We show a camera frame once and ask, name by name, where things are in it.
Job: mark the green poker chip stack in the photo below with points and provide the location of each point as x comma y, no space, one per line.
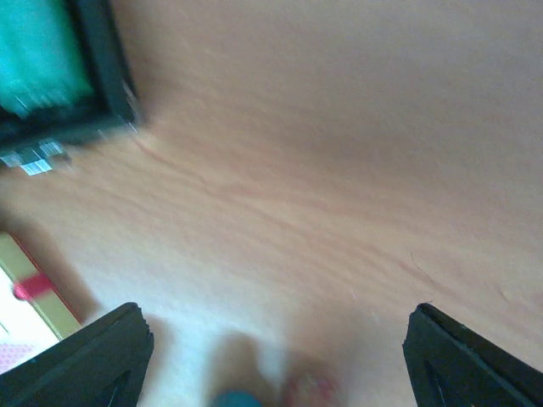
41,62

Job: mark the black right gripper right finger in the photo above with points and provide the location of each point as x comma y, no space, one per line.
450,365

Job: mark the ace of spades card box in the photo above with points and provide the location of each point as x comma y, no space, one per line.
34,316

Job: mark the blue poker chip stack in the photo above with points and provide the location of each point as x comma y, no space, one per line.
236,398

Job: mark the black poker set case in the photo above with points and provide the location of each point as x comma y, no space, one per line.
35,142

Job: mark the pink red poker chip stack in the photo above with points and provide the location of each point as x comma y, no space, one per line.
311,390

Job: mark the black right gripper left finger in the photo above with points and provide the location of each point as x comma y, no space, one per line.
103,364

